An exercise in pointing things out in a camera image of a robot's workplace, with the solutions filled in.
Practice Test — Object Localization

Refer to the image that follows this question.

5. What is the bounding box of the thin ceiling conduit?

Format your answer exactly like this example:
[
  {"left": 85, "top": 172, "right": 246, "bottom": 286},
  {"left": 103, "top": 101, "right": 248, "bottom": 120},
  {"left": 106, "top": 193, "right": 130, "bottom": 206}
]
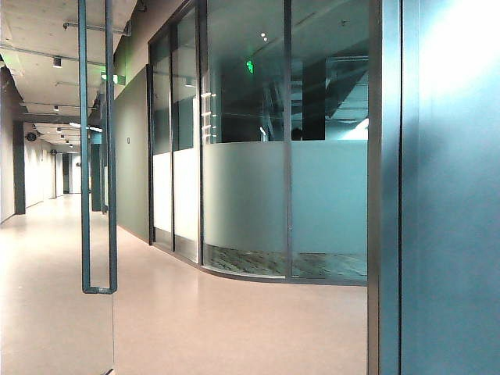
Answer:
[{"left": 0, "top": 44, "right": 107, "bottom": 66}]

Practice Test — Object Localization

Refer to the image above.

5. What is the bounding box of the dark column inside room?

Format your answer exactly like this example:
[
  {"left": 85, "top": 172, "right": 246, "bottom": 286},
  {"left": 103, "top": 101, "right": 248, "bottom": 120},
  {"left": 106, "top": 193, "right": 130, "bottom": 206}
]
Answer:
[{"left": 302, "top": 58, "right": 327, "bottom": 142}]

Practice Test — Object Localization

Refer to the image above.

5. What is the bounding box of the narrow frosted glass panel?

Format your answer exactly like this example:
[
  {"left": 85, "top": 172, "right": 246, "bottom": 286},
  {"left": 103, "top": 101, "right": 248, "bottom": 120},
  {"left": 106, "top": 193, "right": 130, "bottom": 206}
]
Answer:
[
  {"left": 173, "top": 7, "right": 201, "bottom": 263},
  {"left": 152, "top": 33, "right": 173, "bottom": 251}
]

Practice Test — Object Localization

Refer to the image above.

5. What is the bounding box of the curved frosted glass panel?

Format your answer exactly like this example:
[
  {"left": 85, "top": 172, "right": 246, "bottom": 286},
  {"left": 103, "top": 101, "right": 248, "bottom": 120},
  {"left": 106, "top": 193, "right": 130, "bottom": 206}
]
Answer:
[{"left": 202, "top": 0, "right": 288, "bottom": 277}]

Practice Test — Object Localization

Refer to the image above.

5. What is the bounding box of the long metal door pull handle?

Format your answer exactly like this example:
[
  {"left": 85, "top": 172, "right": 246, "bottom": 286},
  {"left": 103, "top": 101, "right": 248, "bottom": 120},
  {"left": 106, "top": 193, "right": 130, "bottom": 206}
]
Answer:
[{"left": 77, "top": 0, "right": 119, "bottom": 295}]

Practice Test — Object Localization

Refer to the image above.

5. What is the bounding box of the linear ceiling light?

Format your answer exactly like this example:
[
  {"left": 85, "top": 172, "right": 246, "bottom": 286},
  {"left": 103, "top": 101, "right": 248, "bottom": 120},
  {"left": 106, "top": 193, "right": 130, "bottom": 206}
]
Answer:
[{"left": 69, "top": 121, "right": 104, "bottom": 133}]

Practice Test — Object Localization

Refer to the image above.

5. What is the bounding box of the hanging green exit sign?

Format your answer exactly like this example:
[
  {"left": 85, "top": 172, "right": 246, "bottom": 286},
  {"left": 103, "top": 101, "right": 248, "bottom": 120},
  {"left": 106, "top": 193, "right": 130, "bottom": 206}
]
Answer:
[{"left": 100, "top": 72, "right": 127, "bottom": 86}]

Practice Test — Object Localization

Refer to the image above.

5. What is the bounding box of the metal door frame post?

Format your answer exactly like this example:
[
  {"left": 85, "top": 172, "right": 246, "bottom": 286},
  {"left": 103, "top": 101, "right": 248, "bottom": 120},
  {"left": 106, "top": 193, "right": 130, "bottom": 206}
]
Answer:
[{"left": 366, "top": 0, "right": 404, "bottom": 375}]

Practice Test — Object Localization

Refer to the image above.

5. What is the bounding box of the grey ceiling pipe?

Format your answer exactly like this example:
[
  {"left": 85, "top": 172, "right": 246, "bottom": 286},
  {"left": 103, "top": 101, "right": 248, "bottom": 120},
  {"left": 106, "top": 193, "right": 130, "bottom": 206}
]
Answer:
[{"left": 62, "top": 20, "right": 133, "bottom": 37}]

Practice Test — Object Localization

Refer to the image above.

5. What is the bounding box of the frameless glass door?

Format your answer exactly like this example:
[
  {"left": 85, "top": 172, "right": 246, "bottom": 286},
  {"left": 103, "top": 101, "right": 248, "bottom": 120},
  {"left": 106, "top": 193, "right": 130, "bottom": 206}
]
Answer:
[{"left": 0, "top": 0, "right": 116, "bottom": 375}]

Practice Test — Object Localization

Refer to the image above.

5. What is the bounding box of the dark corridor wall pillar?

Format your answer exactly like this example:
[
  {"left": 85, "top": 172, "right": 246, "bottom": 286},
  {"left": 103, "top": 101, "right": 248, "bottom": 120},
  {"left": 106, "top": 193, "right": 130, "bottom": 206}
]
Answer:
[{"left": 12, "top": 120, "right": 27, "bottom": 216}]

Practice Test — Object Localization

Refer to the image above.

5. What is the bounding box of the dark metal partition mullion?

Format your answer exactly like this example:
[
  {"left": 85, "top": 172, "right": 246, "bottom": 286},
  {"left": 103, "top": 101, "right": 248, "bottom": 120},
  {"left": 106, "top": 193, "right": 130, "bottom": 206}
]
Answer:
[
  {"left": 283, "top": 0, "right": 294, "bottom": 279},
  {"left": 168, "top": 23, "right": 176, "bottom": 253},
  {"left": 194, "top": 0, "right": 209, "bottom": 267},
  {"left": 145, "top": 38, "right": 155, "bottom": 246}
]

